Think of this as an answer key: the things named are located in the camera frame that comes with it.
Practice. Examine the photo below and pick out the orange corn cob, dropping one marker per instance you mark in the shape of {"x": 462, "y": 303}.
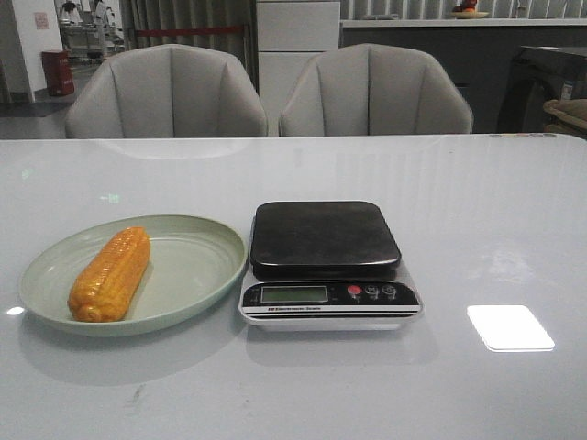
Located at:
{"x": 103, "y": 291}

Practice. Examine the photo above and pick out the black silver kitchen scale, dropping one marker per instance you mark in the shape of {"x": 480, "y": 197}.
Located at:
{"x": 326, "y": 266}

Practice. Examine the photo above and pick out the right grey upholstered chair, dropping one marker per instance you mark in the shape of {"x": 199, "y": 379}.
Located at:
{"x": 374, "y": 90}

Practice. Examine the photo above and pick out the grey upholstered chair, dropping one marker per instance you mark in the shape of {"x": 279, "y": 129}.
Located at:
{"x": 374, "y": 90}
{"x": 168, "y": 91}

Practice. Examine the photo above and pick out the light green oval plate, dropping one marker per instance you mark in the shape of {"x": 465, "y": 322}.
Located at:
{"x": 194, "y": 262}

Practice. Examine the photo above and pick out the left grey upholstered chair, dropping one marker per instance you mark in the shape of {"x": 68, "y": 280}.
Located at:
{"x": 168, "y": 91}

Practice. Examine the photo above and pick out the white drawer cabinet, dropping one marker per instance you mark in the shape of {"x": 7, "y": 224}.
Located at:
{"x": 289, "y": 33}

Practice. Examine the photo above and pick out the grey counter with white top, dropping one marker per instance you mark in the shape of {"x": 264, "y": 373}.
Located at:
{"x": 476, "y": 53}

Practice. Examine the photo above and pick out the dark glossy side table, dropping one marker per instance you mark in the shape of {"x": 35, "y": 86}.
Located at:
{"x": 538, "y": 75}

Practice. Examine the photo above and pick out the tan cushion at right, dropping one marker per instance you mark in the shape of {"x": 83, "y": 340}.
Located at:
{"x": 567, "y": 117}

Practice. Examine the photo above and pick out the pink paper sign on wall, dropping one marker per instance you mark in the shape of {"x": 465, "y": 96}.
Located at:
{"x": 41, "y": 20}

